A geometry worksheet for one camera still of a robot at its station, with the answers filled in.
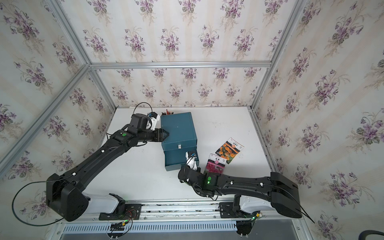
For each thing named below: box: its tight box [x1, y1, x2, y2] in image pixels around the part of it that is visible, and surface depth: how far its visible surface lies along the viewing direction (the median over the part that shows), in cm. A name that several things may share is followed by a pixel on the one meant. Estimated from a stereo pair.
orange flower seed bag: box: [215, 137, 245, 164], surface depth 98 cm
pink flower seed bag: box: [205, 153, 227, 174], surface depth 92 cm
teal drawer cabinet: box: [160, 112, 199, 164], surface depth 82 cm
